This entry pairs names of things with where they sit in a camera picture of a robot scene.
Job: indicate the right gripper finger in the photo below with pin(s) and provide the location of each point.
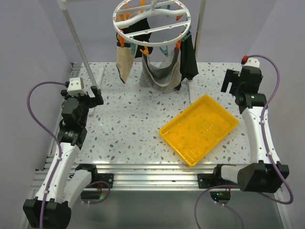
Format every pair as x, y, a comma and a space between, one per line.
231, 76
225, 87

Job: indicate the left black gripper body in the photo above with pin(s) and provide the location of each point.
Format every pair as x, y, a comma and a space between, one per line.
86, 102

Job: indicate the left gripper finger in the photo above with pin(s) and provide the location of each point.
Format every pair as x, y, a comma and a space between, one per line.
98, 97
93, 91

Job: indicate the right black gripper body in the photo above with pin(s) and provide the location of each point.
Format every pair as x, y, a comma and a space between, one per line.
237, 86

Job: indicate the beige underwear navy trim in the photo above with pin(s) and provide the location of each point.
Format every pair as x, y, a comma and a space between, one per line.
125, 55

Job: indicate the grey striped underwear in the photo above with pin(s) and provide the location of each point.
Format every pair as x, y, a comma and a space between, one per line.
165, 77

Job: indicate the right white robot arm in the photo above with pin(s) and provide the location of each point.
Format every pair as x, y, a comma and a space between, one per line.
265, 172

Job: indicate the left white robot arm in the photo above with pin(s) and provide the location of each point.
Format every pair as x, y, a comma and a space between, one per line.
51, 206

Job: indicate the black pinstriped underwear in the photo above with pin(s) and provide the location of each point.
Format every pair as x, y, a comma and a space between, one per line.
188, 65

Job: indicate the white round clip hanger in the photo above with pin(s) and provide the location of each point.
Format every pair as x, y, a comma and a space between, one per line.
169, 20

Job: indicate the plain black underwear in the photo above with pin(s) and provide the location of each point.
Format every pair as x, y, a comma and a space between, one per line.
139, 26

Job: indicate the yellow plastic tray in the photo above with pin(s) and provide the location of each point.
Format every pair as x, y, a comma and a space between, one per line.
198, 129

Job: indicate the right white rack pole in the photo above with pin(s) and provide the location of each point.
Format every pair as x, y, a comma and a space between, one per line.
199, 26

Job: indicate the white rack pole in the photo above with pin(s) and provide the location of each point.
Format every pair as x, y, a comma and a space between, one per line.
63, 5
199, 26

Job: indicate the left white rack pole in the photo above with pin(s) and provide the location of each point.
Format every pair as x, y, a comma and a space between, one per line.
63, 5

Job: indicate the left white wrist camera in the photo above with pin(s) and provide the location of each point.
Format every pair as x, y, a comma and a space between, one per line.
76, 87

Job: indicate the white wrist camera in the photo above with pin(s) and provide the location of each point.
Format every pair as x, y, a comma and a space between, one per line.
76, 87
250, 62

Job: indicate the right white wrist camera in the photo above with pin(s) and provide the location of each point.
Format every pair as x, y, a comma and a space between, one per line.
250, 62

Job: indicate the aluminium rail frame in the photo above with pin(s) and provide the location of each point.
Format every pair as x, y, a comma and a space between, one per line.
124, 143

